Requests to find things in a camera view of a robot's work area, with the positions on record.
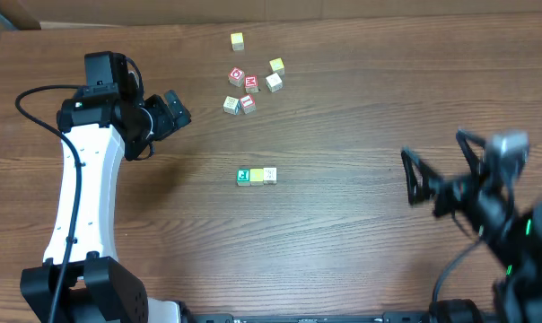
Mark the yellow block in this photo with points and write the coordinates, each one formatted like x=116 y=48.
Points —
x=237 y=41
x=277 y=66

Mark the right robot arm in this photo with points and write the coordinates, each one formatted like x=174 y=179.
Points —
x=518 y=247

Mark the green letter block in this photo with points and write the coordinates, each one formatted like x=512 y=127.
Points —
x=243 y=177

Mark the white block with blue side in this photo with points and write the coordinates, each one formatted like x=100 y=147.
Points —
x=231 y=105

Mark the yellow block letter B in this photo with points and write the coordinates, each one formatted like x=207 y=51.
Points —
x=256 y=177

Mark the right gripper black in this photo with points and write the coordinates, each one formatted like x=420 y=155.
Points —
x=447 y=192

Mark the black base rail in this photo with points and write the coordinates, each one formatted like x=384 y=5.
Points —
x=387 y=317

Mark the red block letter M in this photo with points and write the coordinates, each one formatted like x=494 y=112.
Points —
x=251 y=84

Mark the yellow block far top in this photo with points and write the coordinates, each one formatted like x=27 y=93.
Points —
x=237 y=41

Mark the yellow block upper right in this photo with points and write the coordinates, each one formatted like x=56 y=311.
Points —
x=277 y=66

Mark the white block green side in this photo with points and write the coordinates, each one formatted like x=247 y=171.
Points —
x=270 y=175

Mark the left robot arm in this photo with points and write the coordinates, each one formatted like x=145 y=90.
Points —
x=80 y=278

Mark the white block right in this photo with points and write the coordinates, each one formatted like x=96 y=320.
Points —
x=274 y=82

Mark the red block with circle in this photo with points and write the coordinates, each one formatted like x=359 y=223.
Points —
x=236 y=77

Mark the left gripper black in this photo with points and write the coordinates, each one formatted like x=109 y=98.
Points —
x=164 y=113

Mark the cardboard back wall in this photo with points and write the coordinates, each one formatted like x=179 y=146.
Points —
x=29 y=14

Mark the red block letter I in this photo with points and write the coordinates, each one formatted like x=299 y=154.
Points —
x=248 y=104

